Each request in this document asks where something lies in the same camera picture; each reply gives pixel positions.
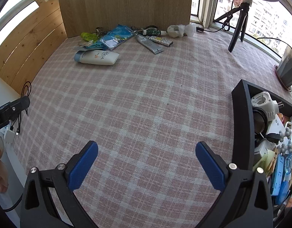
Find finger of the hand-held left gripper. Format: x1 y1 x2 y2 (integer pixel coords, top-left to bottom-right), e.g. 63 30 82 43
0 96 31 125

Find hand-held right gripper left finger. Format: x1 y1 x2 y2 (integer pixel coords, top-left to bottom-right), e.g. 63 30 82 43
20 141 99 228

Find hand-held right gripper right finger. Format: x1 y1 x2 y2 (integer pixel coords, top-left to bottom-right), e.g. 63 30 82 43
195 141 274 228

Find black storage box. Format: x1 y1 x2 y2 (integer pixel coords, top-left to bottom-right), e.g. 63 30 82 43
232 79 292 228

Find pink plaid cloth desktop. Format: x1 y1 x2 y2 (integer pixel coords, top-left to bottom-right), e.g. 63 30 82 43
13 30 292 228

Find white charger block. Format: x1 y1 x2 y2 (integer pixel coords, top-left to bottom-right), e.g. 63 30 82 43
5 123 16 144

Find yellow paper note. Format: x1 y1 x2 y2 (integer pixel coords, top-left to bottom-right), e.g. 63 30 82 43
253 151 275 174

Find wooden slat panel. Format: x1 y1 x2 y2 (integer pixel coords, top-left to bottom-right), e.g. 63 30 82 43
0 0 68 96

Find blue flat packet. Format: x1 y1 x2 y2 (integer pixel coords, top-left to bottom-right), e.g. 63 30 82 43
271 154 291 205

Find white ball cluster toy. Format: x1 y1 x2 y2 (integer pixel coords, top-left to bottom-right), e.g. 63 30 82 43
278 127 292 160

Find white power adapter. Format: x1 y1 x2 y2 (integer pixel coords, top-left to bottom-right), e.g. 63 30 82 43
251 92 284 124

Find white sunscreen bottle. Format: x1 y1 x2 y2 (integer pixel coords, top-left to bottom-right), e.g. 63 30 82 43
74 51 120 66

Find light blue comb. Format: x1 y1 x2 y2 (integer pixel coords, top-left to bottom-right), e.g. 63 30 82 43
85 41 105 50

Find yellow-green small packet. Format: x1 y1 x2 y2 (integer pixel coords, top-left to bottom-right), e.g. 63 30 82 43
80 32 99 41

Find blue plastic packet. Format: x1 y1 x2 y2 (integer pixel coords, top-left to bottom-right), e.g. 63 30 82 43
100 24 135 49

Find grey plant pot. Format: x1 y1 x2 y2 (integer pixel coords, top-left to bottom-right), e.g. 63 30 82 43
277 45 292 89

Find patterned white lighter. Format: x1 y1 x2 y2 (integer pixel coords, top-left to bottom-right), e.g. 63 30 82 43
148 36 174 47

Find silver cream tube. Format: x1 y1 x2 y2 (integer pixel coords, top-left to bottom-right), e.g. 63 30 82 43
136 34 165 54

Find clear plastic bag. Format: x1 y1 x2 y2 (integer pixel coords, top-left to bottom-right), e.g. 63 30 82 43
183 23 197 37

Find white crumpled plastic bag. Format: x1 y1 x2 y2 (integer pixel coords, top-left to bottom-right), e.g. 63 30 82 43
167 25 185 38

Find light wooden board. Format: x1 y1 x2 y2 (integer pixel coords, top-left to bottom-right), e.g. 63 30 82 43
57 0 193 39

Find green tube with keyring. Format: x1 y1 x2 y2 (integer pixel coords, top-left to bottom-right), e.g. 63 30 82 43
132 26 168 36

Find black tripod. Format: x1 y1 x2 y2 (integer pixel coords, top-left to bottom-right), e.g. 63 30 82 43
213 0 253 53

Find black charging cables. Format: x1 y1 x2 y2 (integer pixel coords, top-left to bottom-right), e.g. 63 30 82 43
14 81 32 137

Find black coiled cable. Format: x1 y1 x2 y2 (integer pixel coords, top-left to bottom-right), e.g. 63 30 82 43
252 108 270 136

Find black plug with cable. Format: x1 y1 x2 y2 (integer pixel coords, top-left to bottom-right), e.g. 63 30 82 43
196 26 222 33

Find white window frame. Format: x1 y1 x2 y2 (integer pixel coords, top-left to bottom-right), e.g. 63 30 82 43
190 0 221 28

